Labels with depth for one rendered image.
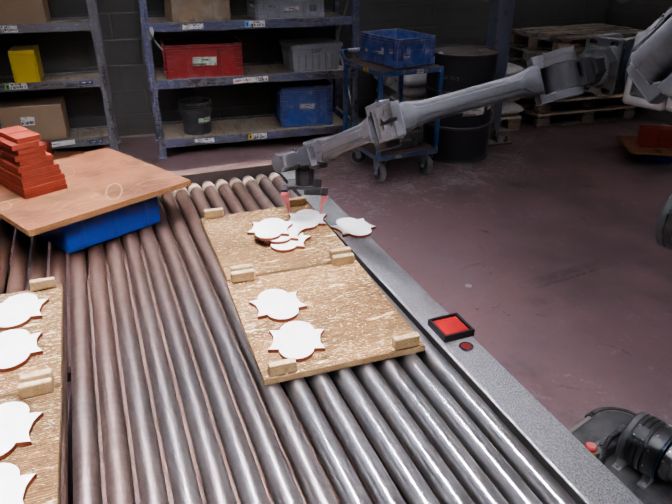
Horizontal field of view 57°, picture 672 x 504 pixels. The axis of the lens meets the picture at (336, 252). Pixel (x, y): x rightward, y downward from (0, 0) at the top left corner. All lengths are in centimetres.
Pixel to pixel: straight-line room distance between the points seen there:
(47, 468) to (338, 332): 61
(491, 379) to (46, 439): 83
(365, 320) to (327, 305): 11
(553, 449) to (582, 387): 171
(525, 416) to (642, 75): 62
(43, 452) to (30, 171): 98
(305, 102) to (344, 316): 452
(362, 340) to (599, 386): 173
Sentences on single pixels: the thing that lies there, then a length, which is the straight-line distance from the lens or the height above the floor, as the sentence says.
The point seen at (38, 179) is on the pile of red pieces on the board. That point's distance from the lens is 197.
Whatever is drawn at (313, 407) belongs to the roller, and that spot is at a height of 92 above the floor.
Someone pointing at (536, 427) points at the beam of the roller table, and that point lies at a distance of 121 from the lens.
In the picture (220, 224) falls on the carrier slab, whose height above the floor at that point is 94.
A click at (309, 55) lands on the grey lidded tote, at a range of 573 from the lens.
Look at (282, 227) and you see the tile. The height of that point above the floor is 96.
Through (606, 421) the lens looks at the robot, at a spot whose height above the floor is 24.
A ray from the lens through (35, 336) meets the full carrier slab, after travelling 147.
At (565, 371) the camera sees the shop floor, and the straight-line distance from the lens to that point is 295.
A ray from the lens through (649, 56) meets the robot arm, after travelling 96.
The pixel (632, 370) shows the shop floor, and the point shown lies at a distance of 307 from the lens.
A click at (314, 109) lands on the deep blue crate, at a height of 29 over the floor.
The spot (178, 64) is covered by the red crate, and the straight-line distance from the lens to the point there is 553.
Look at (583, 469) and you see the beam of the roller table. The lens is 116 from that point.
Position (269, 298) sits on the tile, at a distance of 146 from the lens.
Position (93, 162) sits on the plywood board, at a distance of 222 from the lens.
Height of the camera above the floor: 170
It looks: 27 degrees down
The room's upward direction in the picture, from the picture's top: straight up
